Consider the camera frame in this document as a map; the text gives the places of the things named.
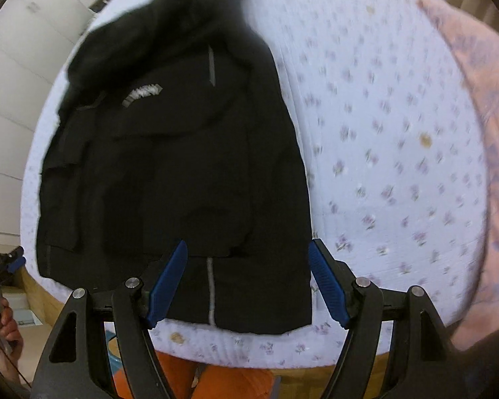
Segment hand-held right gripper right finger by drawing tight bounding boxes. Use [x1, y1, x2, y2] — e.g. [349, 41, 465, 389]
[308, 238, 466, 399]

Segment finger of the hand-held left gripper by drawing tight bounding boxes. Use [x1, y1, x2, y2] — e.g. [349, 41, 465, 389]
[5, 245, 27, 273]

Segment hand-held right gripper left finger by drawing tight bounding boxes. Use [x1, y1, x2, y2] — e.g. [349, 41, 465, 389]
[32, 239, 189, 399]

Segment black hooded jacket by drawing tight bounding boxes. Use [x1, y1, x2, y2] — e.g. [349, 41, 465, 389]
[37, 0, 313, 335]

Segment person's left hand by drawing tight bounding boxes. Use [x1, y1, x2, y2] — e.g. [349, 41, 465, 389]
[0, 294, 26, 360]

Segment white box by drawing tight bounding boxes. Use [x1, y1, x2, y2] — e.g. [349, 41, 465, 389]
[0, 286, 47, 327]

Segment person's orange pants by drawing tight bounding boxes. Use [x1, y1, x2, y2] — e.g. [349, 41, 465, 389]
[111, 350, 275, 399]

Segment bed with floral sheet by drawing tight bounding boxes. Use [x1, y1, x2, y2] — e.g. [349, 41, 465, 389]
[19, 0, 499, 370]

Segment white wardrobe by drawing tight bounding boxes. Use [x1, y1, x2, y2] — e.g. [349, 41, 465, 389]
[0, 0, 114, 239]

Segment pink pillow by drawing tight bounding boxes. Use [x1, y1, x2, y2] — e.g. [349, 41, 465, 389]
[416, 0, 499, 356]

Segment black cable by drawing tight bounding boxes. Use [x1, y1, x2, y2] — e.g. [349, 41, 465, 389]
[0, 351, 32, 389]

